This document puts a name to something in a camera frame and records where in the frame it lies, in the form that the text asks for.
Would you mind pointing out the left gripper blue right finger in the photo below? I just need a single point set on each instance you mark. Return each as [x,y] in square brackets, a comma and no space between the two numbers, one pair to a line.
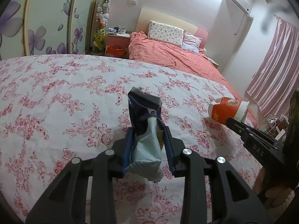
[168,140]

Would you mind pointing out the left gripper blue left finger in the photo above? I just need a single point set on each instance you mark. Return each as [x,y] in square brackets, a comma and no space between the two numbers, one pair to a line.
[129,141]

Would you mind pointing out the red white paper cup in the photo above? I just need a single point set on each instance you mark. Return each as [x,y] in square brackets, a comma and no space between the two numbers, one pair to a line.
[221,109]

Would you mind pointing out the person's right hand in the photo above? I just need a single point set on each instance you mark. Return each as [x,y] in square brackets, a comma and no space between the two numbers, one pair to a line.
[271,188]

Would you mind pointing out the pink striped curtain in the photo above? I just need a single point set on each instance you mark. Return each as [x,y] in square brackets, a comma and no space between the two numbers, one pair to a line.
[276,79]

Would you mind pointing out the pink floral tablecloth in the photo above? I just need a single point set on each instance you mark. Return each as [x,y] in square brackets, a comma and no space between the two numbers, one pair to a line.
[57,107]

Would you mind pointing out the red bag under nightstand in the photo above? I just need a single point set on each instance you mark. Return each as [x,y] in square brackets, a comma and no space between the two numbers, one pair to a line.
[115,51]

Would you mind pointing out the coral red duvet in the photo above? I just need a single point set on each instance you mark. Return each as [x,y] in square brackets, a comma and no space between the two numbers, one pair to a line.
[177,53]

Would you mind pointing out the right wooden nightstand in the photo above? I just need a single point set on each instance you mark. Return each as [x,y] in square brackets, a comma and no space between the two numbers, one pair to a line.
[213,62]

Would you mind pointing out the red left nightstand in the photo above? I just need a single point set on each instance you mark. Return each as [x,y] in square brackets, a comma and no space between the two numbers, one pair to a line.
[120,40]

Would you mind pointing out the pink striped pillow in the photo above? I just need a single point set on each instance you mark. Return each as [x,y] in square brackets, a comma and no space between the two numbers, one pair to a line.
[191,43]

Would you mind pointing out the white green mug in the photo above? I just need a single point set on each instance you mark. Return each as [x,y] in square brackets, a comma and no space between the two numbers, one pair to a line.
[122,31]

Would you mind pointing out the floral white pillow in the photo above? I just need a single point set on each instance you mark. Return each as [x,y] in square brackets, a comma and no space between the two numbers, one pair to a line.
[165,33]

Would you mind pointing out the beige pink headboard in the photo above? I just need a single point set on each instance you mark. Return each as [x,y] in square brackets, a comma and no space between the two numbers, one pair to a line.
[146,15]

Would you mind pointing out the hanging plush toy stack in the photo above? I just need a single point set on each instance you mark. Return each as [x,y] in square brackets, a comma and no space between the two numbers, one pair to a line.
[100,30]

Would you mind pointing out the white air conditioner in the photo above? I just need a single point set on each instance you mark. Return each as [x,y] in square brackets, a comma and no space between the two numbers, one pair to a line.
[238,10]

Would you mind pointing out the wardrobe with purple flowers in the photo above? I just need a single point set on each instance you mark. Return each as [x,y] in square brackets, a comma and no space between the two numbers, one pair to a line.
[36,27]

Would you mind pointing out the white wire rack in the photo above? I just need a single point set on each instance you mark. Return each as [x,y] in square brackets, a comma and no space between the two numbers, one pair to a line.
[275,126]

